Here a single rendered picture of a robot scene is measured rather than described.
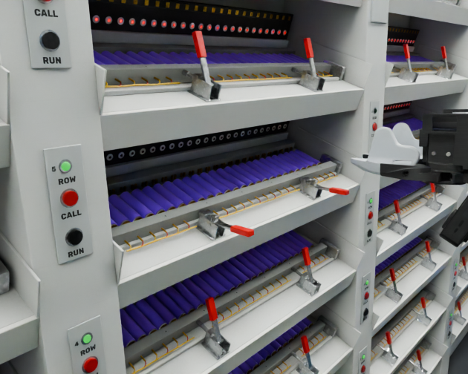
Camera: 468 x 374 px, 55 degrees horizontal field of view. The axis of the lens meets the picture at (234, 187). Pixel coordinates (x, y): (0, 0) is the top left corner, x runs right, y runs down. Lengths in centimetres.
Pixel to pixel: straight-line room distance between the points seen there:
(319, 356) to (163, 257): 58
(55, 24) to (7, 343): 32
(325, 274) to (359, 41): 49
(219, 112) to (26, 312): 34
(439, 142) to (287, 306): 46
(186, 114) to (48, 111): 18
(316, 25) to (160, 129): 55
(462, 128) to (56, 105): 43
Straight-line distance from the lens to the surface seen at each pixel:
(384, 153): 60
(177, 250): 63
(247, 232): 62
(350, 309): 112
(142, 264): 60
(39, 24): 48
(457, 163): 56
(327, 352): 112
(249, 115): 69
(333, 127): 101
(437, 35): 166
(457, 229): 60
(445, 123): 57
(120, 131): 53
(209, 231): 67
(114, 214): 65
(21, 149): 47
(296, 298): 91
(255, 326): 83
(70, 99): 49
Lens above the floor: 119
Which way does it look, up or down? 14 degrees down
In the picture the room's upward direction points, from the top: 2 degrees counter-clockwise
